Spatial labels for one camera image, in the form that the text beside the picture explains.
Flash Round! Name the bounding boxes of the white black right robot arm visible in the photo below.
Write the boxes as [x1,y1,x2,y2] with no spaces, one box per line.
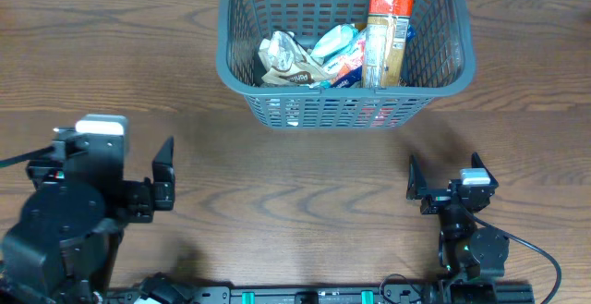
[406,153,509,303]

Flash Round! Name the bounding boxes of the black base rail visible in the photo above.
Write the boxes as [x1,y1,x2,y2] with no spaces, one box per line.
[108,271,537,304]

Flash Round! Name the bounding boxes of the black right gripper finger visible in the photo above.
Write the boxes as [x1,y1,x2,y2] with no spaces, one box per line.
[406,155,428,201]
[471,152,499,188]

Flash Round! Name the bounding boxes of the black left camera cable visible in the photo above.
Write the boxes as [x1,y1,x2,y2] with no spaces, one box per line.
[0,145,56,169]

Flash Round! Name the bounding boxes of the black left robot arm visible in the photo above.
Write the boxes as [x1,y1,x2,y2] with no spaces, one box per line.
[1,133,175,303]

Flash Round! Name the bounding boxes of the orange tan cracker package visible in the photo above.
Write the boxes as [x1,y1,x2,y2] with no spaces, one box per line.
[362,0,414,89]

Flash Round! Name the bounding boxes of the grey plastic basket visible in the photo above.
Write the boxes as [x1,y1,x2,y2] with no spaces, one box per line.
[216,0,476,128]

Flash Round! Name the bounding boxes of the small teal white packet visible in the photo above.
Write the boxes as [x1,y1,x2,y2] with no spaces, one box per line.
[309,24,358,59]

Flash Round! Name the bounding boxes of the beige brown snack bag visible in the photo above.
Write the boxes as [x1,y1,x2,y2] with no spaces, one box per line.
[258,30,336,86]

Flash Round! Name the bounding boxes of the blue tissue multipack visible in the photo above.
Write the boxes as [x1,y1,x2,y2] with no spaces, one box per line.
[318,24,416,90]

